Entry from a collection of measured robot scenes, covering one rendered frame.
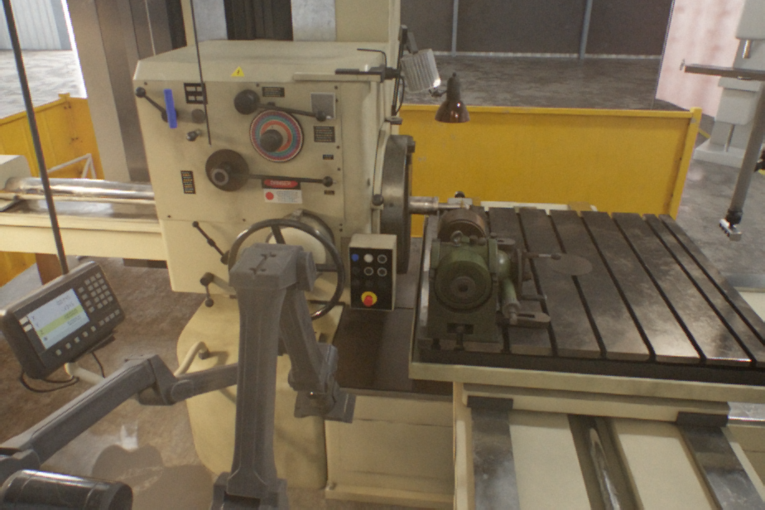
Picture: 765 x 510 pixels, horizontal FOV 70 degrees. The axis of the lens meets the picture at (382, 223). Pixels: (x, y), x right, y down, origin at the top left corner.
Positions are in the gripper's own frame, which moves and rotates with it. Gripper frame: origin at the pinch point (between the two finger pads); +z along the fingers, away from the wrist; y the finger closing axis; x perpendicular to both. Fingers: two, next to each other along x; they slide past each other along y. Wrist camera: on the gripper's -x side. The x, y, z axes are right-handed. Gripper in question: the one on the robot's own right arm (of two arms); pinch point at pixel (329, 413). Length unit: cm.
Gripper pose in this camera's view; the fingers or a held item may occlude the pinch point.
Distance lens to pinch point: 143.6
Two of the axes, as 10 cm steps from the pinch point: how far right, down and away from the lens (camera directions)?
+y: -9.9, -0.6, 1.3
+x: -1.2, 8.1, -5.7
